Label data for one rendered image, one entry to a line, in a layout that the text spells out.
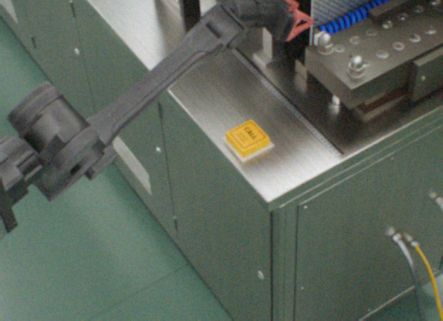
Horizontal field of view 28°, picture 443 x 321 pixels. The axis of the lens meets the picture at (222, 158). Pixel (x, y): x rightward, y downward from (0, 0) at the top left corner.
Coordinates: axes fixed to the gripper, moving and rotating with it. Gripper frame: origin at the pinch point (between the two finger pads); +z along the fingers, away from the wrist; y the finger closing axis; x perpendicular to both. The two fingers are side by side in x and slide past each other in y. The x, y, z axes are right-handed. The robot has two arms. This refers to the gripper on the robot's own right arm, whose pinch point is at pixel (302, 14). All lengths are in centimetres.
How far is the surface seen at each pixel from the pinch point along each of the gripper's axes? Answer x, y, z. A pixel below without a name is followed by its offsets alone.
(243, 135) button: -24.9, 9.3, -10.4
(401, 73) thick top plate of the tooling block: -2.9, 17.7, 17.2
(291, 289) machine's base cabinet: -61, 27, 10
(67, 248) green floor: -124, -49, 2
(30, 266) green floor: -130, -49, -9
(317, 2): 2.0, -1.9, 4.7
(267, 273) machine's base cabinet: -58, 23, 4
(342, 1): 2.2, -2.1, 12.4
